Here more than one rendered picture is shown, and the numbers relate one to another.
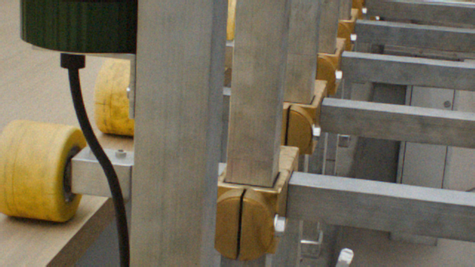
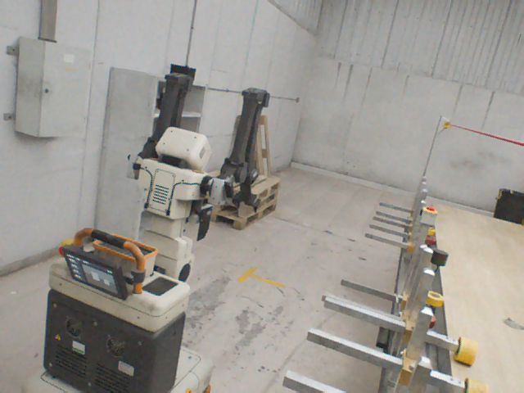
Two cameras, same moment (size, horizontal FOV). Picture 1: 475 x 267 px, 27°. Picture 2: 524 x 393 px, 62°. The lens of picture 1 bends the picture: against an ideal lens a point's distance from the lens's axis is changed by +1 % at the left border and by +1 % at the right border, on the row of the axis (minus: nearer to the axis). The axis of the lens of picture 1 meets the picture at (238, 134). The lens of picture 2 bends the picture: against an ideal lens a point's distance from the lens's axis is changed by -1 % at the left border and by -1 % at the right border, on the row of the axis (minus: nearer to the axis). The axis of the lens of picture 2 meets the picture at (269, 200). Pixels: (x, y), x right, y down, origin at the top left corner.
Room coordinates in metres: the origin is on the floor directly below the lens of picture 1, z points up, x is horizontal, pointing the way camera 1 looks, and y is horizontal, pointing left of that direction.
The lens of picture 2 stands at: (2.16, -0.42, 1.65)
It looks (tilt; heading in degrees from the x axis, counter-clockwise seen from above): 15 degrees down; 187
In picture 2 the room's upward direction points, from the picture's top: 12 degrees clockwise
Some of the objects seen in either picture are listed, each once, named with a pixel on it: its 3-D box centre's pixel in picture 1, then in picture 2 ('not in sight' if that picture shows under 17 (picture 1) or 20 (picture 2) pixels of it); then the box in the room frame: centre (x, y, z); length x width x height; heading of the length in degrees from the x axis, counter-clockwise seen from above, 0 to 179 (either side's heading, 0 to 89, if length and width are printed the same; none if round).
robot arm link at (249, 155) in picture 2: not in sight; (250, 136); (0.09, -0.82, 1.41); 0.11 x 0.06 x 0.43; 78
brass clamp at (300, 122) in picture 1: (295, 116); (409, 366); (0.96, -0.06, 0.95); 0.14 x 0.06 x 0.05; 171
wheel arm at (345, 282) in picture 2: not in sight; (386, 295); (0.23, -0.03, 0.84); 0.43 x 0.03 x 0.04; 81
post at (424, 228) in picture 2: not in sight; (413, 264); (-0.06, 0.11, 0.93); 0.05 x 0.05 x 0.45; 81
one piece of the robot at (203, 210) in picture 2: not in sight; (181, 210); (0.21, -1.07, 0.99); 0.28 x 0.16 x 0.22; 79
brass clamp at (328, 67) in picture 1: (320, 65); not in sight; (1.21, -0.10, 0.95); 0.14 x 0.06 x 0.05; 171
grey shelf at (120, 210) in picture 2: not in sight; (152, 160); (-1.68, -2.05, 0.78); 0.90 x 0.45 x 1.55; 171
